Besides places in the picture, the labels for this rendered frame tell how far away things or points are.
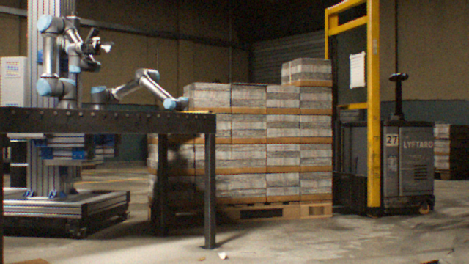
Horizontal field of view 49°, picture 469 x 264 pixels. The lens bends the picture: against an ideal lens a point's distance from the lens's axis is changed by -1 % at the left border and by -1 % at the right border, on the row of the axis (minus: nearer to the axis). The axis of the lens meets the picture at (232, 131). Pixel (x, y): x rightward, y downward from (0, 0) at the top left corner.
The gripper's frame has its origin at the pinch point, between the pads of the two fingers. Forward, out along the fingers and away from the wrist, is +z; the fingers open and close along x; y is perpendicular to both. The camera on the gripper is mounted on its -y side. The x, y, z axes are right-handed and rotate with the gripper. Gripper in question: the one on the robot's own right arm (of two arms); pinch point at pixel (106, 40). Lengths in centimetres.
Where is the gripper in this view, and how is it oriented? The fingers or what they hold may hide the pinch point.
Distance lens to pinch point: 324.6
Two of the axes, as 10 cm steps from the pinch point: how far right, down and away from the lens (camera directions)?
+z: 8.1, 0.0, -5.9
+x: -5.9, -1.4, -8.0
